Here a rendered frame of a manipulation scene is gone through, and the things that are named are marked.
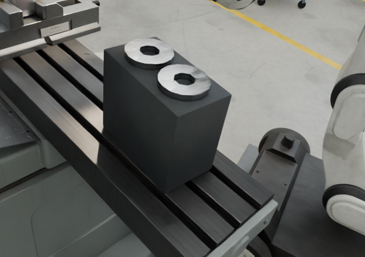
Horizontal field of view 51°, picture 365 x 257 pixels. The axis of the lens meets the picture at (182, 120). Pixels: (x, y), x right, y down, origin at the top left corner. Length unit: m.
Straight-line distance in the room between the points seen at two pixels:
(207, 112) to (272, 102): 2.11
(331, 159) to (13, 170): 0.83
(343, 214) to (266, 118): 1.45
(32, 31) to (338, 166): 0.90
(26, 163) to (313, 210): 0.88
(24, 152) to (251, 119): 1.79
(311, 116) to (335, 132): 1.70
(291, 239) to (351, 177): 0.25
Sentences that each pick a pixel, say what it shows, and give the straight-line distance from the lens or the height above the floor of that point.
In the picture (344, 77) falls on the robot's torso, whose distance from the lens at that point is 1.01.
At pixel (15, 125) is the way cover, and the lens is 0.95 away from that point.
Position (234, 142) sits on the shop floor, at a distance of 2.30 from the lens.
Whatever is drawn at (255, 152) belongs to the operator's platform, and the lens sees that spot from 1.68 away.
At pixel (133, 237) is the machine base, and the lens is 1.55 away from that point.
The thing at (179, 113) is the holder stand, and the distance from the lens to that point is 0.58.
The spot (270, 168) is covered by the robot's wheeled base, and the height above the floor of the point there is 0.59.
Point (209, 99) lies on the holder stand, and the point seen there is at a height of 1.15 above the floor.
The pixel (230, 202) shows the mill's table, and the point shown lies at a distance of 0.72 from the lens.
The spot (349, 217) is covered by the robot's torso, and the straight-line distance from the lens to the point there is 1.21.
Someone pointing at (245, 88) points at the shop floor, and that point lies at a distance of 2.78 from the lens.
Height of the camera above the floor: 1.51
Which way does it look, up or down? 40 degrees down
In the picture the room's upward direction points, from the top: 11 degrees clockwise
